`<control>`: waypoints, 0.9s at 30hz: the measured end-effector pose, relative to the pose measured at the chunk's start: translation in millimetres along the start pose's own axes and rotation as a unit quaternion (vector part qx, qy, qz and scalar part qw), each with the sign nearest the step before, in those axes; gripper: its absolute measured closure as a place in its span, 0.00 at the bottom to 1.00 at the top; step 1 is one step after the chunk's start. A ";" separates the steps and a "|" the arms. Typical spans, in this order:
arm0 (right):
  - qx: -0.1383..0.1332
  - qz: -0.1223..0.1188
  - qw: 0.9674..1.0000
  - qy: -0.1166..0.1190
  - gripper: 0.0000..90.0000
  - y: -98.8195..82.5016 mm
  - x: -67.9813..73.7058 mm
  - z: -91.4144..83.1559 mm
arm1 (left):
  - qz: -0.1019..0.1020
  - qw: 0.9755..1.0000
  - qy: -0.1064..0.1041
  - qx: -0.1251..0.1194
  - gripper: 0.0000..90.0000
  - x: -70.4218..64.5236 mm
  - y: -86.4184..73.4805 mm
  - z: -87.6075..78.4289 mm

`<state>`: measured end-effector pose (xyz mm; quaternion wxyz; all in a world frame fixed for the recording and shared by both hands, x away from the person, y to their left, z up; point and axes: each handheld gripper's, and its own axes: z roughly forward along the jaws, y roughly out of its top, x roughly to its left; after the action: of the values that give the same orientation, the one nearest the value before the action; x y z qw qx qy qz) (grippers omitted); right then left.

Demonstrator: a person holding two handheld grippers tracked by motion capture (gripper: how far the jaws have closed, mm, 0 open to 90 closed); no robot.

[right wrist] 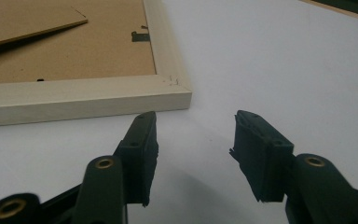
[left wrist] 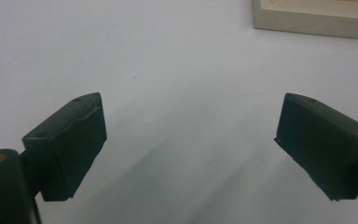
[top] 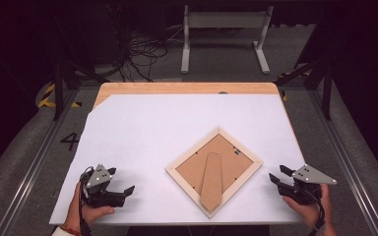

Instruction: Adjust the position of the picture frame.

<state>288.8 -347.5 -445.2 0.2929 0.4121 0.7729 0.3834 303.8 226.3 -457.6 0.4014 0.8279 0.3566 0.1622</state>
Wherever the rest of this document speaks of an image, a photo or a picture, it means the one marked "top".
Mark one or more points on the aluminium floor rail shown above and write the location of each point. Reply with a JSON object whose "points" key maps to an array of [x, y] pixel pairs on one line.
{"points": [[348, 164], [35, 164]]}

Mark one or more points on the white metal desk frame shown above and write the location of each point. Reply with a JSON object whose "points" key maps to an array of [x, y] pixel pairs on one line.
{"points": [[226, 20]]}

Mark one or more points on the yellow black hazard tape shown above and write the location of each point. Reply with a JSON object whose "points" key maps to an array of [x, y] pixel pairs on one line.
{"points": [[47, 95]]}

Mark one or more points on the wooden picture frame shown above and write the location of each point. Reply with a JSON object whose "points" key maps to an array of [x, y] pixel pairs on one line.
{"points": [[210, 157]]}

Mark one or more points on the person's right hand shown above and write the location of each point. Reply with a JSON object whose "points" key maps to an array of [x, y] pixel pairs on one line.
{"points": [[308, 214]]}

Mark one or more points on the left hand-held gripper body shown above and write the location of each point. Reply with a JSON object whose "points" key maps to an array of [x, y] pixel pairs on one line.
{"points": [[101, 196]]}

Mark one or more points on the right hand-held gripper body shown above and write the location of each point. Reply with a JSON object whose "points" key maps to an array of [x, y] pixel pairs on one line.
{"points": [[308, 177]]}

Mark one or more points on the white paper sheet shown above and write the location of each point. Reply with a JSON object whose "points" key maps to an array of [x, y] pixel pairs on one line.
{"points": [[144, 131]]}

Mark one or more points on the person's left hand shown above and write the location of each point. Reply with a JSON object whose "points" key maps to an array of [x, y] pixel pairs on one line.
{"points": [[78, 214]]}

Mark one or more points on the black metal stand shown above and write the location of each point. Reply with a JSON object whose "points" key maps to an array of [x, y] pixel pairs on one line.
{"points": [[326, 95], [58, 91]]}

